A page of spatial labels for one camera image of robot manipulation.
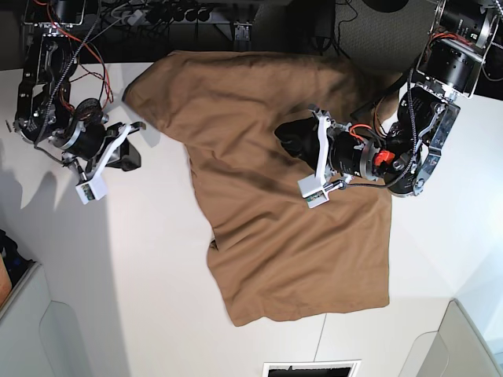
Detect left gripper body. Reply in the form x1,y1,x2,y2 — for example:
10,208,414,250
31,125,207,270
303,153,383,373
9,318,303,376
309,104,393,187

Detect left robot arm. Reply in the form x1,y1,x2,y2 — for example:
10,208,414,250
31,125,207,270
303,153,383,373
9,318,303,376
274,1,502,207

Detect white bin right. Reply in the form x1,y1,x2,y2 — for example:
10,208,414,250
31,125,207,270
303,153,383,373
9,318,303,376
399,299,502,377

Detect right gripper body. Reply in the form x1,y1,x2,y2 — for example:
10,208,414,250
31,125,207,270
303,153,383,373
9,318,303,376
50,120,146,184

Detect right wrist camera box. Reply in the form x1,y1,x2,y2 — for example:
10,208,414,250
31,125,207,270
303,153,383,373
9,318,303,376
75,176,108,205

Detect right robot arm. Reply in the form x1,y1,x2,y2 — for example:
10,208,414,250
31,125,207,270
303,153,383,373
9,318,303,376
13,1,145,182

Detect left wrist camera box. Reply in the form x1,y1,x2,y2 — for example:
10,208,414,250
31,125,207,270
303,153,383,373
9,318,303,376
298,174,329,209

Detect brown t-shirt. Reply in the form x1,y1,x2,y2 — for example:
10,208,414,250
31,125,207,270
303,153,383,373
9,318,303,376
123,51,396,326

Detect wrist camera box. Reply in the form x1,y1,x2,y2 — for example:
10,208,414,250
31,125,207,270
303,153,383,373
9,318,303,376
298,174,329,209
75,176,108,205

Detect aluminium frame post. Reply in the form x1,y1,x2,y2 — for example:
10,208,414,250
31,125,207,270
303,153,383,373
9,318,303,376
233,22,252,52

